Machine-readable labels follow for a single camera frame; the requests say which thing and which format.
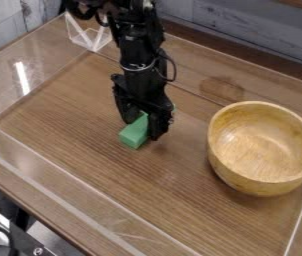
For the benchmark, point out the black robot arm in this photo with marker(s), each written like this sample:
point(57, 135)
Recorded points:
point(137, 33)

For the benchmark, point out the green rectangular block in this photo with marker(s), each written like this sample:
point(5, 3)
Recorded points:
point(133, 134)

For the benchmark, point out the black metal clamp base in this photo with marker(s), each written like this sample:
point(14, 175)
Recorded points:
point(25, 244)

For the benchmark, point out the brown wooden bowl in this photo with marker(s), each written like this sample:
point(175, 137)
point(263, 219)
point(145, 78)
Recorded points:
point(253, 148)

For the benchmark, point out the clear acrylic tray wall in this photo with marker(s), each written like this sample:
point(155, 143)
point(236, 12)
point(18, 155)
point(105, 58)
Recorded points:
point(135, 202)

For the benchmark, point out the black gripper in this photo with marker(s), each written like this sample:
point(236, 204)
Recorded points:
point(139, 90)

